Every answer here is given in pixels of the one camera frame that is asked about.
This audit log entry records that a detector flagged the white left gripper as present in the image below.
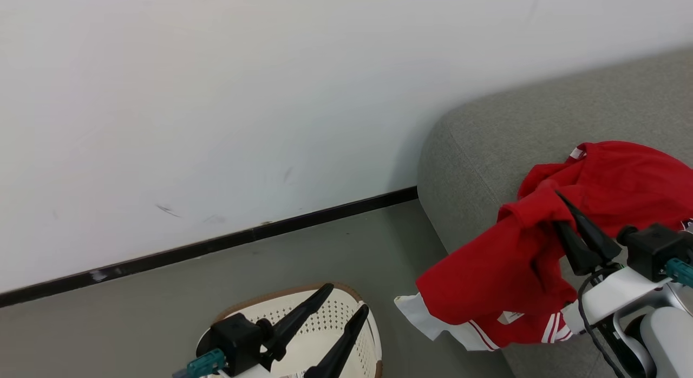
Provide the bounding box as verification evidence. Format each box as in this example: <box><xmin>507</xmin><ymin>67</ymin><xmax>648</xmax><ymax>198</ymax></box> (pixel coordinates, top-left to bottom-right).
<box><xmin>217</xmin><ymin>283</ymin><xmax>370</xmax><ymax>378</ymax></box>

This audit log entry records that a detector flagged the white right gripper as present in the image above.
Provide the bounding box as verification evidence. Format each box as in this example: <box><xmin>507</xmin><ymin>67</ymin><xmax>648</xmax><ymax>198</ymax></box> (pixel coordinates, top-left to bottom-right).
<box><xmin>552</xmin><ymin>190</ymin><xmax>683</xmax><ymax>335</ymax></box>

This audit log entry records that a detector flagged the red garment with white trim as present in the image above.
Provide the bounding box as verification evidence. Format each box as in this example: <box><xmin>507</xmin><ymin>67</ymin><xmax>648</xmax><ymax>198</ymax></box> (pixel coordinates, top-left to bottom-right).
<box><xmin>394</xmin><ymin>141</ymin><xmax>693</xmax><ymax>351</ymax></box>

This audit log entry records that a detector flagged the cream perforated laundry basket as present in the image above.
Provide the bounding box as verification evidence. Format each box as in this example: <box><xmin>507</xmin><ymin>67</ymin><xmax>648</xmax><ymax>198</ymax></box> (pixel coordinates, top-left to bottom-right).
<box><xmin>196</xmin><ymin>282</ymin><xmax>384</xmax><ymax>378</ymax></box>

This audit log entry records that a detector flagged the grey fabric sofa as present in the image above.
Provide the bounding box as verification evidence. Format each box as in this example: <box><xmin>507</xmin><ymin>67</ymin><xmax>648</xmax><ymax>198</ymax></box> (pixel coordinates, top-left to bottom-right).
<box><xmin>417</xmin><ymin>47</ymin><xmax>693</xmax><ymax>378</ymax></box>

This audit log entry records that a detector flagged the thin black right gripper cable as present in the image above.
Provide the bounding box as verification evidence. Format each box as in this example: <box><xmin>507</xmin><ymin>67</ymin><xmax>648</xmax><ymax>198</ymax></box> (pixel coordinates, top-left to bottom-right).
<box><xmin>577</xmin><ymin>264</ymin><xmax>629</xmax><ymax>378</ymax></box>

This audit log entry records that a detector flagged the teal right camera connector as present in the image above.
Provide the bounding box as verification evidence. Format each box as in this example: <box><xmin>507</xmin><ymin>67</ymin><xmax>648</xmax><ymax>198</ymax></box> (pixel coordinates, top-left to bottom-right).
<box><xmin>665</xmin><ymin>258</ymin><xmax>693</xmax><ymax>288</ymax></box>

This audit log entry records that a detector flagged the teal camera connector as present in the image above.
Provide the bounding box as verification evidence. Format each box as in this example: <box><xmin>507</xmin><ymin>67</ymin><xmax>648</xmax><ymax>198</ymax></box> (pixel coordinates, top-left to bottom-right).
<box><xmin>172</xmin><ymin>348</ymin><xmax>227</xmax><ymax>378</ymax></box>
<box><xmin>665</xmin><ymin>258</ymin><xmax>693</xmax><ymax>288</ymax></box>

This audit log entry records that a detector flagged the teal left camera connector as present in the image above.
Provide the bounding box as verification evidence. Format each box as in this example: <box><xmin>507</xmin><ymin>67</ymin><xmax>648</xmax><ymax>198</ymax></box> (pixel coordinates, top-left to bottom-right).
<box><xmin>172</xmin><ymin>348</ymin><xmax>227</xmax><ymax>378</ymax></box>

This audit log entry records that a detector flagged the dark grey wall baseboard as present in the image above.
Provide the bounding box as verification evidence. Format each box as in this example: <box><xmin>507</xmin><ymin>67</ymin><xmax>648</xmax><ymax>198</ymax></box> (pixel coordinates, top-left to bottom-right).
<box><xmin>0</xmin><ymin>186</ymin><xmax>419</xmax><ymax>308</ymax></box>

